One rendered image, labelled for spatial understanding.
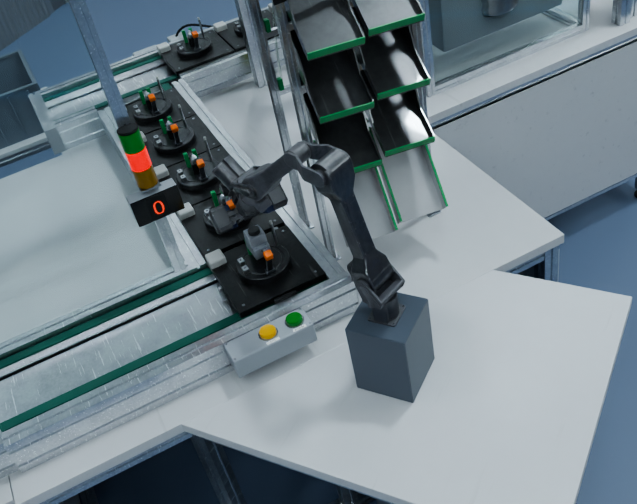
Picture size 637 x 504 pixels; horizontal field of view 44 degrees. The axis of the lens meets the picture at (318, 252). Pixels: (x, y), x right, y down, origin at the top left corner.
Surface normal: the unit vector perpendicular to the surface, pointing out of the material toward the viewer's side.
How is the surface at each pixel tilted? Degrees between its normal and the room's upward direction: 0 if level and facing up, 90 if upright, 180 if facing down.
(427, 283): 0
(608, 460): 0
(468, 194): 0
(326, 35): 25
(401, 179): 45
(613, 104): 90
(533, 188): 90
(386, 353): 90
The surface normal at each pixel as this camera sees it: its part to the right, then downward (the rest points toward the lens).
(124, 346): -0.17, -0.74
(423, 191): 0.08, -0.11
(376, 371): -0.44, 0.65
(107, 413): 0.44, 0.53
